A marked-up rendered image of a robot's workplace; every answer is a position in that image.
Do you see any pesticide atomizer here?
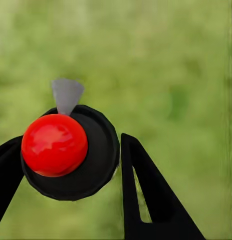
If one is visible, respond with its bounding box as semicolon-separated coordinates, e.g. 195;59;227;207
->
20;78;121;201

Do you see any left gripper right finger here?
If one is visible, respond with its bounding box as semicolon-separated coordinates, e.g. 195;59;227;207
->
121;133;205;240

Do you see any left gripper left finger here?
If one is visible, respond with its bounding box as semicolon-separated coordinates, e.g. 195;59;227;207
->
0;135;24;221

